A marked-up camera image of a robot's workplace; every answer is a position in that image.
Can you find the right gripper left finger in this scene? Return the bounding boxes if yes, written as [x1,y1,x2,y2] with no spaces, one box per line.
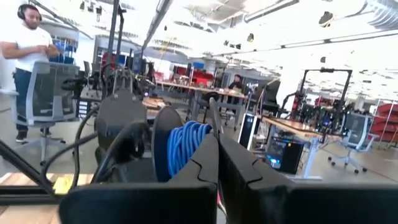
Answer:
[58,133,220,224]

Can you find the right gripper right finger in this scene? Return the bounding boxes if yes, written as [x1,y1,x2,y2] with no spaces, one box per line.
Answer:
[218,133,398,224]

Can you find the black cable spool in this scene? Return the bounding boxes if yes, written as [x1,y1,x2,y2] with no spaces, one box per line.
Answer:
[150,97,223,184]

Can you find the blue ethernet cord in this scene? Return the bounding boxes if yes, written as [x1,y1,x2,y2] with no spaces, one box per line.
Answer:
[166,120,213,178]

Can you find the black computer tower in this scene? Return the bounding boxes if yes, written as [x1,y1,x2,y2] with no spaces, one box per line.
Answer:
[266,136,305,175]

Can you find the wooden desk white legs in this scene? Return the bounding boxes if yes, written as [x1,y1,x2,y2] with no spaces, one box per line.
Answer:
[261,114,343,182]

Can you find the yellow label tag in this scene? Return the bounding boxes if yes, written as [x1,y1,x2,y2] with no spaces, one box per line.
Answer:
[52,175,74,195]

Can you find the white-framed office chair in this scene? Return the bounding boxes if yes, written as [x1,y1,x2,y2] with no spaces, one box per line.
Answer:
[327,111,379,175]

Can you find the black monitor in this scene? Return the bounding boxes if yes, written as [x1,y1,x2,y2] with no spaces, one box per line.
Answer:
[257,79,282,116]

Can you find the red bin rack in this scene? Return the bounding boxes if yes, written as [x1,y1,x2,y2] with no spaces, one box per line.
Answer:
[368,101,398,144]

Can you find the long wooden table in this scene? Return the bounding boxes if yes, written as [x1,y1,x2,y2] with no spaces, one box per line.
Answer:
[154,79,247,129]

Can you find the person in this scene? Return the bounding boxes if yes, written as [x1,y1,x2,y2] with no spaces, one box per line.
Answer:
[0,3,60,144]
[228,73,246,105]

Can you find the grey mesh office chair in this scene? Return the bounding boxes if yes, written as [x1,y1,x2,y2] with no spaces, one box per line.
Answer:
[0,60,81,167]

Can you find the black upright pole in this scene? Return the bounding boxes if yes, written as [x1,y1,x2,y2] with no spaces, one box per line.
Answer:
[104,0,128,91]

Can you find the black headphones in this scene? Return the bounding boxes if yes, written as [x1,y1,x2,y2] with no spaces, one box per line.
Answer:
[17,3,43,22]

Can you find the black robot station frame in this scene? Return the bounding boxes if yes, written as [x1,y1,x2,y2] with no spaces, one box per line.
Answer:
[278,67,354,139]

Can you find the black table frame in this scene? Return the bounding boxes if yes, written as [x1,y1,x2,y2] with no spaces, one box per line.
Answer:
[0,139,63,206]

